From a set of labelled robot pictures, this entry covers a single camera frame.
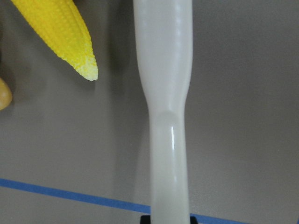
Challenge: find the yellow toy corn cob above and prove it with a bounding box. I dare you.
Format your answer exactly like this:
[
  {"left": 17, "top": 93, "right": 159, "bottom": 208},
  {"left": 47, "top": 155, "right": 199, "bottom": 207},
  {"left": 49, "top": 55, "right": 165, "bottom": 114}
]
[{"left": 12, "top": 0, "right": 99, "bottom": 81}]

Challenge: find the tan toy ginger root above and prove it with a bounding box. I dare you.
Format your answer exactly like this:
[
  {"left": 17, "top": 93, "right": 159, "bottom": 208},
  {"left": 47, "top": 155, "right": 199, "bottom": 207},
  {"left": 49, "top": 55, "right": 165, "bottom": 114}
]
[{"left": 0, "top": 78, "right": 13, "bottom": 110}]

